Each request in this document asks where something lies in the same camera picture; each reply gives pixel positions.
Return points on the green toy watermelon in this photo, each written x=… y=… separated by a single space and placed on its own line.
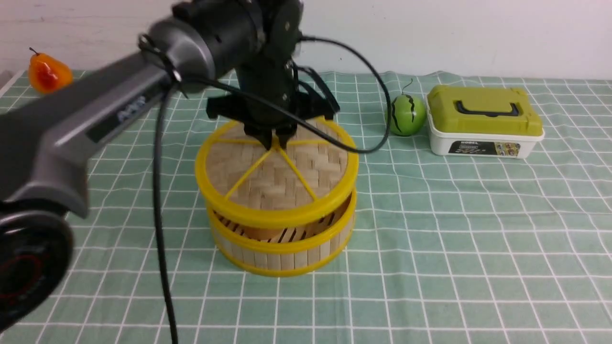
x=408 y=114

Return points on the green checkered tablecloth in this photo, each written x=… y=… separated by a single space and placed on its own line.
x=445 y=250

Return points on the green lidded white storage box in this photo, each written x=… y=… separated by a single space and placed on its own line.
x=485 y=121

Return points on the yellow bamboo steamer basket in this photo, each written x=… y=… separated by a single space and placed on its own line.
x=293 y=251

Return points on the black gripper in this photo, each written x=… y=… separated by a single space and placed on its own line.
x=273 y=94

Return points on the orange red toy pear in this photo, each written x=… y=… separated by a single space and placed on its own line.
x=47 y=74

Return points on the yellow woven bamboo steamer lid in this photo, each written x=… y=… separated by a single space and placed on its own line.
x=274 y=187

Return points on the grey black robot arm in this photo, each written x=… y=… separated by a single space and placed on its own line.
x=47 y=143

